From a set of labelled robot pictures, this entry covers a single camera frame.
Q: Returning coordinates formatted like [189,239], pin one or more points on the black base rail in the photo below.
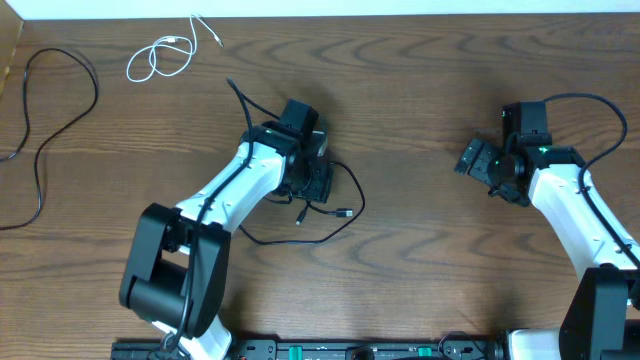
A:
[456,345]

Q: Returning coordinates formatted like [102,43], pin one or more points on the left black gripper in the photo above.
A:
[323,185]

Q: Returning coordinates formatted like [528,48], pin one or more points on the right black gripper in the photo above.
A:
[479,168]

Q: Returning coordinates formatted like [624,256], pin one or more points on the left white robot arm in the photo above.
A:
[176,271]

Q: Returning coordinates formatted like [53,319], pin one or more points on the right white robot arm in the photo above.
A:
[528,169]

